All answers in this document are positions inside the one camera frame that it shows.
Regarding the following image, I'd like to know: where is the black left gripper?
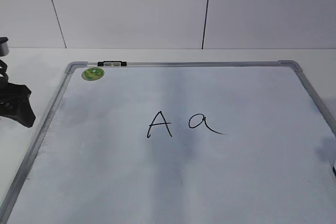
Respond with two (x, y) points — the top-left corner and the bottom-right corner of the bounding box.
(1, 83), (36, 128)

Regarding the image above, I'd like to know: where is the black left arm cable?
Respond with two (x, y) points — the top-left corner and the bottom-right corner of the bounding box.
(0, 60), (10, 88)

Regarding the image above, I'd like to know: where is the black hanging clip on frame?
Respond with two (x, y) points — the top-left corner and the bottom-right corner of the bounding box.
(97, 61), (127, 67)

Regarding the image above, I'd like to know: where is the white board with grey frame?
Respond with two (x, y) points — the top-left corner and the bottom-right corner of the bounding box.
(1, 60), (335, 223)

